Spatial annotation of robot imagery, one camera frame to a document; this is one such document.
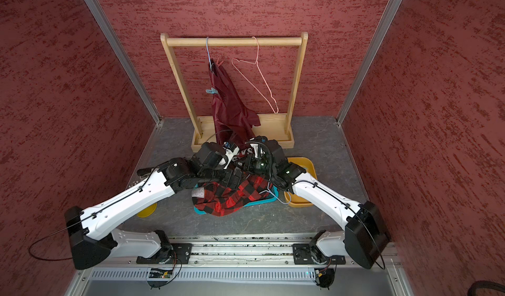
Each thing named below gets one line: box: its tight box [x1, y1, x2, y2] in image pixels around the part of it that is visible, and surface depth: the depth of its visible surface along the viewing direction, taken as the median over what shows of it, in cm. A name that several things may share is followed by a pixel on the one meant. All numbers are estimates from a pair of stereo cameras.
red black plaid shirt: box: [191, 175, 273, 218], surface depth 78 cm
